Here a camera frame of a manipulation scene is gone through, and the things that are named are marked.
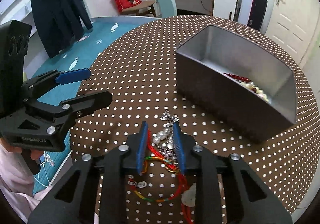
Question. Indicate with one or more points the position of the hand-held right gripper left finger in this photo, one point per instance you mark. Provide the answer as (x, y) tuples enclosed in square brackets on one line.
[(141, 149)]

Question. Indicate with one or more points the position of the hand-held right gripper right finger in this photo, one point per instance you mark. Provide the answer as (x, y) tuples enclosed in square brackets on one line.
[(179, 149)]

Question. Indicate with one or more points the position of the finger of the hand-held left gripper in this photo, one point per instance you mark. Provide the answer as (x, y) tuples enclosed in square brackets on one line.
[(92, 101), (72, 76)]

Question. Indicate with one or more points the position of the pale jade pendant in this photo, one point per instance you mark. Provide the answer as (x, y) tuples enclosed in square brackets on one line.
[(188, 195)]

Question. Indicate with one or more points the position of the silver metal tin box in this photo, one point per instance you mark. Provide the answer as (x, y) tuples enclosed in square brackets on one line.
[(212, 104)]

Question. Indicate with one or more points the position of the person's left forearm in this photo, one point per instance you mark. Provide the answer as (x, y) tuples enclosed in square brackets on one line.
[(12, 179)]

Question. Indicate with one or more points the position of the person's left hand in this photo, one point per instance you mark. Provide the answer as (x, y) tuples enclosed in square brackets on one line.
[(36, 157)]

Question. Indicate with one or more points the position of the brown polka dot tablecloth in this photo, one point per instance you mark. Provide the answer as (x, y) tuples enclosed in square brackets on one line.
[(140, 64)]

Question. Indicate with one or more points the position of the dark hanging jacket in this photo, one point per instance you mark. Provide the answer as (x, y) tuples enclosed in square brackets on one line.
[(57, 14)]

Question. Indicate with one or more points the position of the wooden chair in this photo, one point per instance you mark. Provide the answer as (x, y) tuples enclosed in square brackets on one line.
[(145, 4)]

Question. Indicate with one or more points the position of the white desk cabinet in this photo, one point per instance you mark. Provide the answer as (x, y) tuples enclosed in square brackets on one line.
[(223, 6)]

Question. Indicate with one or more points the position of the white suitcase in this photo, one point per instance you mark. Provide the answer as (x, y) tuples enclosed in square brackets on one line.
[(246, 6)]

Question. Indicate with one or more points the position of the white panel door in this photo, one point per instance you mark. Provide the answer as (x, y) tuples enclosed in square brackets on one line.
[(287, 26)]

